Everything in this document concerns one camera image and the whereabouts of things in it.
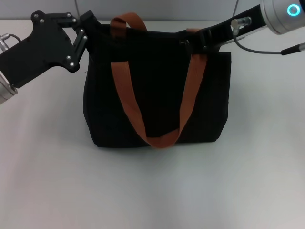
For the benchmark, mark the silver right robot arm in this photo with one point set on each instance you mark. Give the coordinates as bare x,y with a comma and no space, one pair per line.
278,16

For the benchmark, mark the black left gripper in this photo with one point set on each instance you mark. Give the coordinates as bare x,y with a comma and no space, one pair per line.
43,52

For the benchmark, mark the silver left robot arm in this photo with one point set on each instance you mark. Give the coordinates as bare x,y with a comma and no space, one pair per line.
4,93

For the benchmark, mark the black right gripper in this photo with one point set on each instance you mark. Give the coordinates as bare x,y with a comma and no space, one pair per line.
221,33

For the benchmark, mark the silver zipper pull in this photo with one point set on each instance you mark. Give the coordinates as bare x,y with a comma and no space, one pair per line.
184,43

